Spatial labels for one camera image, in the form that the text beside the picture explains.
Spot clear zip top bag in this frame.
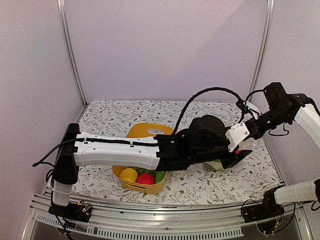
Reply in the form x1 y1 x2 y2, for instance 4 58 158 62
204 140 256 171

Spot red toy apple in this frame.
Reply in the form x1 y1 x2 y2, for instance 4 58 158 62
135 173 155 185

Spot green toy grapes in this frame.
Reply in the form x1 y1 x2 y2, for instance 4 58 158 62
132 167 157 177

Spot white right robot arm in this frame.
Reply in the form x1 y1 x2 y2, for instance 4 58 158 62
245 82 320 218

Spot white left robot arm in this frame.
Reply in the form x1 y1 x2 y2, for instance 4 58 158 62
52 115 250 217

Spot green toy cucumber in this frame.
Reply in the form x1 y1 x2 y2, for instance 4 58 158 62
154 171 167 184

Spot floral tablecloth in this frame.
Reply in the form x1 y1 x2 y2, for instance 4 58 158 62
72 100 283 206

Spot yellow plastic basket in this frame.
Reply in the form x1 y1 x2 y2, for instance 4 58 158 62
112 123 173 195

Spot yellow toy lemon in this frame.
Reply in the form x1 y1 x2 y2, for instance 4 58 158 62
118 167 139 183

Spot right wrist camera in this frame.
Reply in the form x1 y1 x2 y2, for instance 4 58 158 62
236 100 261 120

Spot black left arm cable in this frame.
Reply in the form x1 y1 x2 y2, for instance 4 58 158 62
172 87 247 136

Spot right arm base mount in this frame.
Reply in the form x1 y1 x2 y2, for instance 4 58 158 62
240 187 285 235

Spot right aluminium frame post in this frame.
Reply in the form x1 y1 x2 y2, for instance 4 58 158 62
249 0 275 92

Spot aluminium frame post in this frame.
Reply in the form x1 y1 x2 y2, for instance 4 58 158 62
249 0 275 92
56 0 88 107

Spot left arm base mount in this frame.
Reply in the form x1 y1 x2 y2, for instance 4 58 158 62
48 200 93 223

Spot left aluminium frame post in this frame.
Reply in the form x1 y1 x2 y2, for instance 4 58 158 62
56 0 88 107

